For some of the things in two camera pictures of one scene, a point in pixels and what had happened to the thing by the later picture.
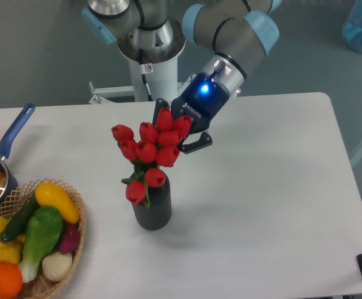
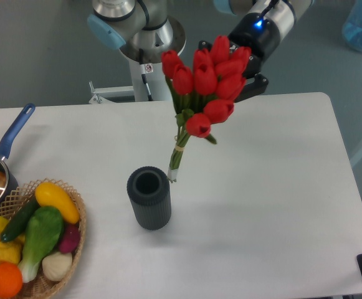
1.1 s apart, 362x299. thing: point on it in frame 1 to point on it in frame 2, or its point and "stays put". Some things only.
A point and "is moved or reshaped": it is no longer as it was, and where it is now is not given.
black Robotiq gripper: [202, 99] to [256, 32]
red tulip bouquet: [157, 145] is moved or reshaped
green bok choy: [44, 230] stays put
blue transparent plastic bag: [361, 30] stays put
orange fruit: [5, 280] stays put
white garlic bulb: [57, 265] stays put
